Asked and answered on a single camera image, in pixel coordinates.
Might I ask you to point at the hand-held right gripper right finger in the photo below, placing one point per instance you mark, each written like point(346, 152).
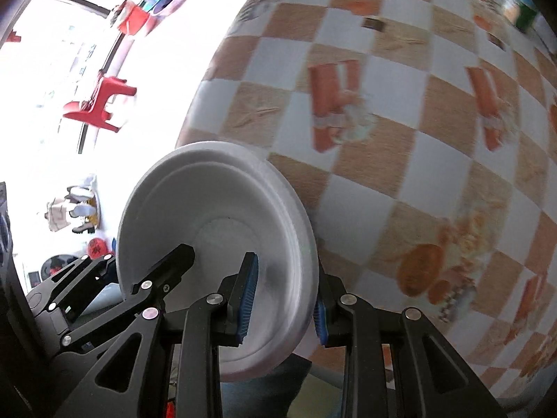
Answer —
point(320, 318)

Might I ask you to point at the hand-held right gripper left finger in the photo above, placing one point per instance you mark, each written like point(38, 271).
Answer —
point(249, 302)

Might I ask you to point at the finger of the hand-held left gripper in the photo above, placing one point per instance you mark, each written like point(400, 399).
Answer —
point(174, 265)
point(89, 272)

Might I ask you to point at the person's blue jeans leg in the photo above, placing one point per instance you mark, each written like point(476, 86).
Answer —
point(270, 394)

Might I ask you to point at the red plastic stool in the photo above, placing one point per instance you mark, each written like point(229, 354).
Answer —
point(13, 37)
point(102, 98)
point(132, 18)

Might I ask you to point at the green box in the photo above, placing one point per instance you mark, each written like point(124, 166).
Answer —
point(524, 15)

